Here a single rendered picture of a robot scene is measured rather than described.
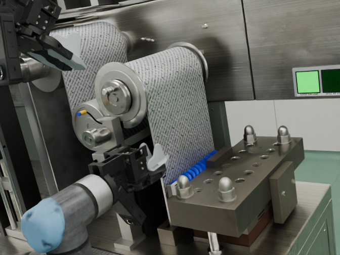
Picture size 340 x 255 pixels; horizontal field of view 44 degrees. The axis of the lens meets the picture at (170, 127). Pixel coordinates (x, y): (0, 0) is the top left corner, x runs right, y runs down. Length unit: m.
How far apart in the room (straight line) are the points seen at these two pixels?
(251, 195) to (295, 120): 2.85
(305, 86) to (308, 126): 2.63
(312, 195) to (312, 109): 2.52
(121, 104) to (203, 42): 0.36
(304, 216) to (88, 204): 0.52
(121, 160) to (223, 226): 0.24
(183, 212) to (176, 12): 0.56
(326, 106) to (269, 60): 2.53
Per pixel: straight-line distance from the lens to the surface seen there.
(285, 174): 0.97
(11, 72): 0.71
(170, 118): 0.95
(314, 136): 3.69
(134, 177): 0.81
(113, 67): 0.90
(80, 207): 0.72
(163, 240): 0.99
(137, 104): 0.88
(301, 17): 1.03
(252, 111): 3.81
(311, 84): 1.04
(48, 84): 1.09
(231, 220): 0.82
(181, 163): 0.99
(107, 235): 1.09
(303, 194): 1.13
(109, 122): 0.91
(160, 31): 1.22
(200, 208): 0.85
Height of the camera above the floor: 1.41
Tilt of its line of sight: 16 degrees down
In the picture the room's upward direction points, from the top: 11 degrees counter-clockwise
